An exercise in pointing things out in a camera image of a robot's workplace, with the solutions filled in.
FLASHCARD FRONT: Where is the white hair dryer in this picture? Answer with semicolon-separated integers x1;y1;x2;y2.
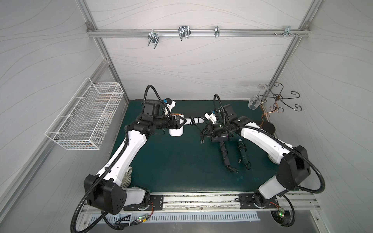
169;114;205;136

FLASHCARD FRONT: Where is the black hair dryer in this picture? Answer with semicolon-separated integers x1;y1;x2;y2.
211;135;238;173

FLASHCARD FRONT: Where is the white hair dryer cord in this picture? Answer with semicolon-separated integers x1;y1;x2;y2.
189;117;206;144

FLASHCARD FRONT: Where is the green hair dryer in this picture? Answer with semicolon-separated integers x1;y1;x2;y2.
234;138;251;170

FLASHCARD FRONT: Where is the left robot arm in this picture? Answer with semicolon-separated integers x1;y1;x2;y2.
70;84;186;233

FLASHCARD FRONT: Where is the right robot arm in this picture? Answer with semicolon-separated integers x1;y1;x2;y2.
201;94;326;207

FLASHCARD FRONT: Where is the green table mat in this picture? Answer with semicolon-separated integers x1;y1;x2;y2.
98;99;299;193

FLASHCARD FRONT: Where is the clear wine glass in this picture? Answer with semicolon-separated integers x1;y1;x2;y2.
248;83;268;110

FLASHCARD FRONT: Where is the striped ceramic mug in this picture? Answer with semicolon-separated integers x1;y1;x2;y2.
120;167;133;188

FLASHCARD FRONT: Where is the metal hook clamp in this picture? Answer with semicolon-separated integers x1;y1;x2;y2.
147;30;159;50

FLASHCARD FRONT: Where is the metal double hook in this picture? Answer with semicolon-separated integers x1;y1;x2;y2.
177;26;191;41

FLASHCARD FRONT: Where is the small metal hook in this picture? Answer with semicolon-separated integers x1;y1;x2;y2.
214;26;220;38

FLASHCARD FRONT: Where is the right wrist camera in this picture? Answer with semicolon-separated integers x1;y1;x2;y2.
204;111;218;124

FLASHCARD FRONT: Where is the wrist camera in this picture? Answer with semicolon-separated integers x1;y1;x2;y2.
163;98;176;116
204;111;218;124

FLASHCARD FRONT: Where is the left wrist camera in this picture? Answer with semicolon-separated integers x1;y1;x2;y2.
163;98;176;116

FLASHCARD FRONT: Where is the copper wire glass rack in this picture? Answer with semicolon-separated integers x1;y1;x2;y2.
258;82;303;135

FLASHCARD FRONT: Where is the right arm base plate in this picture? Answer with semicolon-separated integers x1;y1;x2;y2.
235;193;280;209

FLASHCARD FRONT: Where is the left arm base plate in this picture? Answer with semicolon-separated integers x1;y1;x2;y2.
123;194;164;211

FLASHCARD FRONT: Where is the white slotted cable duct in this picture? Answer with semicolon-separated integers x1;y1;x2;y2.
89;211;261;224

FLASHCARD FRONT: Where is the white wire basket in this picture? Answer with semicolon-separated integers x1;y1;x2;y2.
44;77;124;150

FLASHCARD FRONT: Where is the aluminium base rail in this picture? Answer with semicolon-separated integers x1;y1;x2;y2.
81;190;321;215

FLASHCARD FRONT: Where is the right metal hook bracket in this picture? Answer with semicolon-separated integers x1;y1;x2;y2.
274;26;300;38

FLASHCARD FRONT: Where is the horizontal aluminium rail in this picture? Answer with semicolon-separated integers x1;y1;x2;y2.
87;28;311;38

